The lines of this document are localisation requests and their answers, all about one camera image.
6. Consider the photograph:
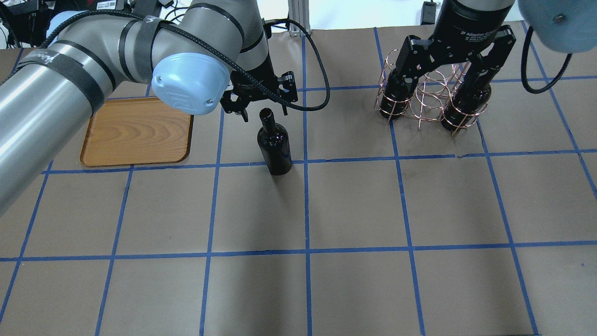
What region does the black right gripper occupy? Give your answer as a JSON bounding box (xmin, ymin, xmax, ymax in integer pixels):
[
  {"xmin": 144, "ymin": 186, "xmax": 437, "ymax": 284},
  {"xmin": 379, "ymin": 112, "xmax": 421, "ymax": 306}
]
[{"xmin": 395, "ymin": 0, "xmax": 516, "ymax": 105}]

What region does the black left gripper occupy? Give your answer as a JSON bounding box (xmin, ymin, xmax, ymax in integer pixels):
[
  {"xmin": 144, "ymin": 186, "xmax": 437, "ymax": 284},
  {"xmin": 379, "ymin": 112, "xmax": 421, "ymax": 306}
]
[{"xmin": 220, "ymin": 56, "xmax": 299, "ymax": 123}]

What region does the dark wine bottle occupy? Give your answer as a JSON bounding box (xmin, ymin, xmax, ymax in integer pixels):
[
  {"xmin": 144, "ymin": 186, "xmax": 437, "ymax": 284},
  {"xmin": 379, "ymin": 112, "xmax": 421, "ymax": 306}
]
[
  {"xmin": 257, "ymin": 108, "xmax": 292, "ymax": 176},
  {"xmin": 377, "ymin": 70, "xmax": 418, "ymax": 120},
  {"xmin": 440, "ymin": 81, "xmax": 491, "ymax": 133}
]

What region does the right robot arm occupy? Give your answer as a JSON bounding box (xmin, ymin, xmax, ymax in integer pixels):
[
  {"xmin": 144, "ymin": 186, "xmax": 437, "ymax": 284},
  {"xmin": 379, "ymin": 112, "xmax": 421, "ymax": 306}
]
[{"xmin": 385, "ymin": 0, "xmax": 597, "ymax": 102}]

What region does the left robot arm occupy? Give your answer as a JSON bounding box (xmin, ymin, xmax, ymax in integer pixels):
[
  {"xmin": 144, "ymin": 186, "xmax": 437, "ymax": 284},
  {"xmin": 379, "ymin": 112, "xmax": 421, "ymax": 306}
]
[{"xmin": 0, "ymin": 0, "xmax": 297, "ymax": 213}]

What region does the wooden tray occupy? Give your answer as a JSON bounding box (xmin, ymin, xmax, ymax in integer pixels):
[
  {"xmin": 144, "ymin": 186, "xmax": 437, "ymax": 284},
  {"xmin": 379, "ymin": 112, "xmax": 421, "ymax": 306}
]
[{"xmin": 80, "ymin": 97, "xmax": 194, "ymax": 168}]

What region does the copper wire bottle basket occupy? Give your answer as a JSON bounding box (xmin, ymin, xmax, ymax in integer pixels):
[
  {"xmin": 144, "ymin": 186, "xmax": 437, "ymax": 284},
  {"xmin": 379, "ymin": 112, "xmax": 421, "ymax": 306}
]
[{"xmin": 375, "ymin": 49, "xmax": 488, "ymax": 137}]

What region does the aluminium frame post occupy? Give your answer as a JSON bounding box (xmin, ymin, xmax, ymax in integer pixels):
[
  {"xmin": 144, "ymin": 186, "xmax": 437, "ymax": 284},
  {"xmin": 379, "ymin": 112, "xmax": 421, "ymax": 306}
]
[{"xmin": 287, "ymin": 0, "xmax": 311, "ymax": 37}]

